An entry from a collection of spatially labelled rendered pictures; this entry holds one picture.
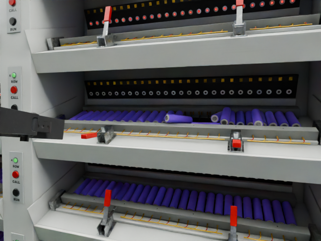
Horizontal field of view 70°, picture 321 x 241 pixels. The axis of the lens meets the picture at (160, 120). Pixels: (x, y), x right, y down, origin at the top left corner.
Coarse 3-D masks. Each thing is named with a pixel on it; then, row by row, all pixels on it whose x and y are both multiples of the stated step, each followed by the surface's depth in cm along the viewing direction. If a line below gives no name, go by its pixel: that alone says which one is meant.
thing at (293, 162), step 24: (312, 96) 49; (312, 120) 49; (48, 144) 52; (72, 144) 50; (96, 144) 48; (120, 144) 47; (144, 144) 46; (168, 144) 45; (192, 144) 44; (216, 144) 43; (264, 144) 42; (288, 144) 41; (168, 168) 45; (192, 168) 43; (216, 168) 42; (240, 168) 40; (264, 168) 39; (288, 168) 38; (312, 168) 37
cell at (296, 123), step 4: (288, 112) 50; (292, 112) 49; (288, 116) 48; (292, 116) 47; (288, 120) 47; (292, 120) 46; (296, 120) 45; (292, 124) 45; (296, 124) 45; (300, 124) 44
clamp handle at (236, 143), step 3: (234, 132) 40; (234, 135) 40; (237, 135) 40; (234, 138) 40; (237, 138) 40; (234, 141) 35; (237, 141) 35; (240, 141) 36; (234, 144) 34; (237, 144) 34; (240, 144) 34; (237, 147) 34; (240, 147) 34
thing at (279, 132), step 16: (64, 128) 56; (80, 128) 55; (96, 128) 53; (128, 128) 51; (144, 128) 49; (160, 128) 48; (176, 128) 47; (192, 128) 46; (208, 128) 45; (224, 128) 44; (240, 128) 44; (256, 128) 43; (272, 128) 42; (288, 128) 42; (304, 128) 41
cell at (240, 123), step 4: (236, 112) 53; (240, 112) 52; (236, 116) 51; (240, 116) 50; (244, 116) 51; (236, 120) 49; (240, 120) 48; (244, 120) 49; (236, 124) 48; (240, 124) 48; (244, 124) 48
